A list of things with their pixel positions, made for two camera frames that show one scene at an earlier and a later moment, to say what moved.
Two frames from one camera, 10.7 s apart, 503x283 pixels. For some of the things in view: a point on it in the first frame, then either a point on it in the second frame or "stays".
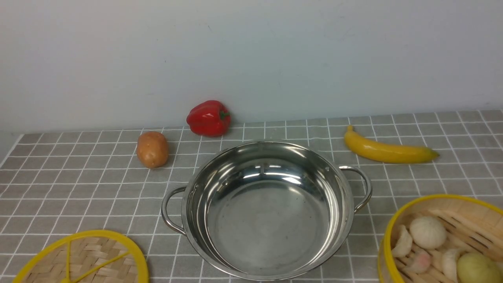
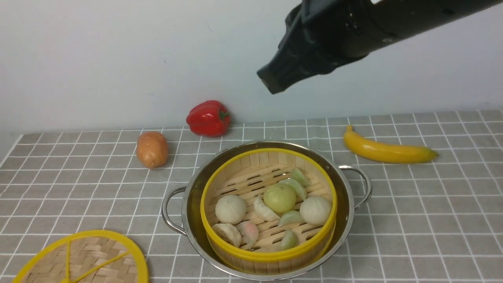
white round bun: [427, 232] → [230, 209]
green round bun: [474, 267] → [279, 198]
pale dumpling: [404, 244] → [228, 233]
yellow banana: [382, 153] stays
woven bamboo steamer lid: [93, 256] stays
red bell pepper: [209, 118] stays
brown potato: [152, 149] stays
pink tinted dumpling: [421, 262] → [249, 232]
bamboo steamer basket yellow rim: [441, 238] → [269, 210]
